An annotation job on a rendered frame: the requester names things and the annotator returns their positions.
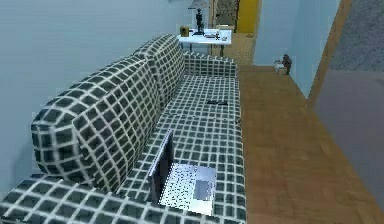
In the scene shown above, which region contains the black white checked sofa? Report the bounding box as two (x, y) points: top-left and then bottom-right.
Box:
(0, 33), (248, 224)

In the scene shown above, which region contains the black remote control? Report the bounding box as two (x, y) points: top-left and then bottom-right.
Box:
(206, 99), (229, 107)

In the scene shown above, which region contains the silver open laptop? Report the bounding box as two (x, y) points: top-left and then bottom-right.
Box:
(148, 129), (218, 217)

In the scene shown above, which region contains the white side table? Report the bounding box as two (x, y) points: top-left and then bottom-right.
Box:
(177, 28), (233, 58)

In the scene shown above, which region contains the black table lamp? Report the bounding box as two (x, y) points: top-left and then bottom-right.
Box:
(187, 0), (210, 36)

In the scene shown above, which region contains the small dark brown statue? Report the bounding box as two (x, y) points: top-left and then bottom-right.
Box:
(281, 54), (293, 76)

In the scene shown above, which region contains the yellow room door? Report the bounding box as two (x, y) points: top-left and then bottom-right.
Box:
(236, 0), (260, 34)

